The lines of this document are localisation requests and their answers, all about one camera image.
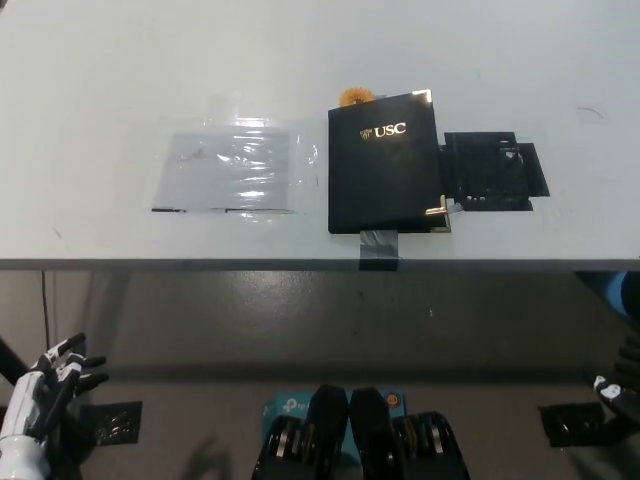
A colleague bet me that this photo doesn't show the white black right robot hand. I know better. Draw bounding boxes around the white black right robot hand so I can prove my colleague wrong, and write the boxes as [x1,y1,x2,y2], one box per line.
[592,374,640,417]

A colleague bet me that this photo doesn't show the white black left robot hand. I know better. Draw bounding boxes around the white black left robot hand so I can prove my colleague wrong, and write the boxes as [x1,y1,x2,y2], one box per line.
[0,332,110,442]

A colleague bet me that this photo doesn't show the black USC diary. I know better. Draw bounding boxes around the black USC diary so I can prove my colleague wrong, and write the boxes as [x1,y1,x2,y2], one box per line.
[327,89,454,235]

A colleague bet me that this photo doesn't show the black robot torso blocks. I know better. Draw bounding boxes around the black robot torso blocks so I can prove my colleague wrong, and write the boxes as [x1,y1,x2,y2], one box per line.
[252,383,472,480]

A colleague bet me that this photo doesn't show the black table leg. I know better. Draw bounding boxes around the black table leg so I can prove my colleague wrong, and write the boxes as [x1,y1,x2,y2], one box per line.
[0,337,29,387]

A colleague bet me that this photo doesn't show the blue object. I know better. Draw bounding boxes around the blue object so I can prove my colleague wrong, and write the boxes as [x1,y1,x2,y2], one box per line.
[597,272,640,317]

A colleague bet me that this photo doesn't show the teal TP-Link box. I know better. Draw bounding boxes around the teal TP-Link box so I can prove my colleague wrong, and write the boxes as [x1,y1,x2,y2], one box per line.
[261,384,412,459]

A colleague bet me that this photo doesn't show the black tape patch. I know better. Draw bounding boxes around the black tape patch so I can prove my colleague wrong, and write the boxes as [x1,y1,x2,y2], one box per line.
[436,130,552,213]

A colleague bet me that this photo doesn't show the clear plastic covered paper sheet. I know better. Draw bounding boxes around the clear plastic covered paper sheet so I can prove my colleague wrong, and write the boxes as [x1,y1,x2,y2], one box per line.
[149,116,321,217]

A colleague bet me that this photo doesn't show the thin black cable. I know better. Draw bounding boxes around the thin black cable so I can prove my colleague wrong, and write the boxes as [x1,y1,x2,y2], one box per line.
[38,269,52,354]

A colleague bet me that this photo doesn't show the grey duct tape strip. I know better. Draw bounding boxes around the grey duct tape strip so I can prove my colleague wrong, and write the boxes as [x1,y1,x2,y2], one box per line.
[358,230,403,272]

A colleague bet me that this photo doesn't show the orange spiky ring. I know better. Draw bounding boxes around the orange spiky ring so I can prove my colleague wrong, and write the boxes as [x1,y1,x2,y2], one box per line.
[338,87,374,108]

